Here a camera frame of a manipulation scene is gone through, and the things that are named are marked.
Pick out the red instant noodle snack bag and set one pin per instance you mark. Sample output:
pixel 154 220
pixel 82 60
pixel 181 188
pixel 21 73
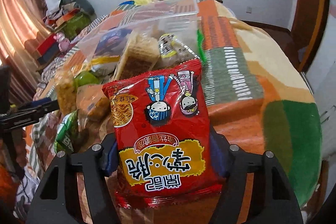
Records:
pixel 162 129

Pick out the green white snack bag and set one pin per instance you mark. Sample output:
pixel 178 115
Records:
pixel 67 133

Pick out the clear plastic storage box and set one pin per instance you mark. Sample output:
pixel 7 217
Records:
pixel 177 17

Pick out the patchwork striped bed blanket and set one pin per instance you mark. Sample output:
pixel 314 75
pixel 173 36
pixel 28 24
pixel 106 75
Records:
pixel 255 97

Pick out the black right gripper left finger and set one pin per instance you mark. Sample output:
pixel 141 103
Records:
pixel 57 197

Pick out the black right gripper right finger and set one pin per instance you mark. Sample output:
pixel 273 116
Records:
pixel 272 201

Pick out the pink plush toy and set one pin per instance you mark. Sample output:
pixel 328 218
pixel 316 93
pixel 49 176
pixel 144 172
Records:
pixel 63 42

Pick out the clothes pile on chair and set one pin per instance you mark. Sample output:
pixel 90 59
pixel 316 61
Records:
pixel 70 17

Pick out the brown wooden door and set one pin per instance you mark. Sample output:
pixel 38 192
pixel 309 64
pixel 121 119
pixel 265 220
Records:
pixel 308 28

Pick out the red and black boxes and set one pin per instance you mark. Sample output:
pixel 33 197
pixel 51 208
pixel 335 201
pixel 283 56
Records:
pixel 48 50

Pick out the blue red biscuit bag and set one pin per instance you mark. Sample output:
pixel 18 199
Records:
pixel 112 43

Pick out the orange brown curtain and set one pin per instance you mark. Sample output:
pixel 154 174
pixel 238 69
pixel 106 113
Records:
pixel 22 32

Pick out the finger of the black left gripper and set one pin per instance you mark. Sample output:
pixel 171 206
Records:
pixel 46 103

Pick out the clear bag of fried snacks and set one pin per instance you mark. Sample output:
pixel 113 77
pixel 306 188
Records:
pixel 66 91

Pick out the wafer biscuit pack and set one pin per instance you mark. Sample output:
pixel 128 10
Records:
pixel 139 56

